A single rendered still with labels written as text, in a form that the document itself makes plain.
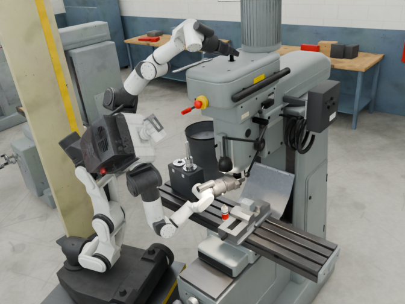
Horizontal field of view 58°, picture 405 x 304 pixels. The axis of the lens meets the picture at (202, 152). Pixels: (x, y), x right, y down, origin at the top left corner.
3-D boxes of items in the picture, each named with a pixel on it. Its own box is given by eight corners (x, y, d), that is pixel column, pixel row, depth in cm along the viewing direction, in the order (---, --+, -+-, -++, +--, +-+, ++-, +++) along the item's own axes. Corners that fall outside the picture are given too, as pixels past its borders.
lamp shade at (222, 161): (216, 171, 178) (214, 160, 175) (221, 163, 184) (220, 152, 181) (229, 173, 176) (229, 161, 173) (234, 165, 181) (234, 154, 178)
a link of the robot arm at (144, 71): (158, 47, 171) (135, 77, 185) (140, 52, 161) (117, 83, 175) (173, 66, 171) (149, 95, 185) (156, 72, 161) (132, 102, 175)
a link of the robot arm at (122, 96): (116, 78, 177) (104, 95, 185) (122, 93, 174) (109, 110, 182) (137, 81, 185) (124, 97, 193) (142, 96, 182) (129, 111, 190)
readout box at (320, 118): (322, 134, 180) (325, 93, 170) (305, 130, 186) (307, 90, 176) (339, 120, 193) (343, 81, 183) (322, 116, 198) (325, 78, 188)
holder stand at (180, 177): (191, 201, 236) (188, 174, 226) (170, 187, 251) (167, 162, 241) (205, 192, 242) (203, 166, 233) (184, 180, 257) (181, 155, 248)
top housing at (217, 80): (226, 113, 158) (225, 77, 151) (183, 102, 174) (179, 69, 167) (282, 81, 188) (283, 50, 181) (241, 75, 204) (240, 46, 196)
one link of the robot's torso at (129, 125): (79, 192, 178) (125, 166, 158) (64, 128, 185) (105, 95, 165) (127, 187, 201) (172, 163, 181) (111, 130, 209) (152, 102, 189)
